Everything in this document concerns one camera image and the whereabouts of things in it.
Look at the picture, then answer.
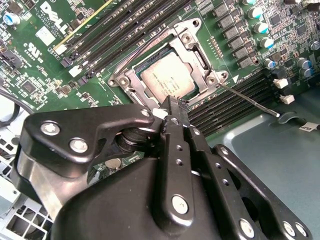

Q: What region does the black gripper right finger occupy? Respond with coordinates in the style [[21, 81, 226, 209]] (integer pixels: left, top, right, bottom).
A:
[[179, 99, 314, 240]]

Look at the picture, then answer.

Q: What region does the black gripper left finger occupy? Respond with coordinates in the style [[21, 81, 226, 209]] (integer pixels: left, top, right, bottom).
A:
[[11, 95, 195, 230]]

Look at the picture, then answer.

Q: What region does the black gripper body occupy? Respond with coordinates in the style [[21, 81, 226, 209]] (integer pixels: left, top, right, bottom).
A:
[[51, 157, 238, 240]]

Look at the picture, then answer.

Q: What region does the metal socket cover frame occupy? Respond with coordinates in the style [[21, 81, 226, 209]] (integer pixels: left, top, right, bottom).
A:
[[119, 23, 221, 111]]

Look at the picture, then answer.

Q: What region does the silver CPU green edge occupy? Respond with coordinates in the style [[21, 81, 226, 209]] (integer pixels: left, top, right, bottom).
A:
[[139, 59, 198, 99]]

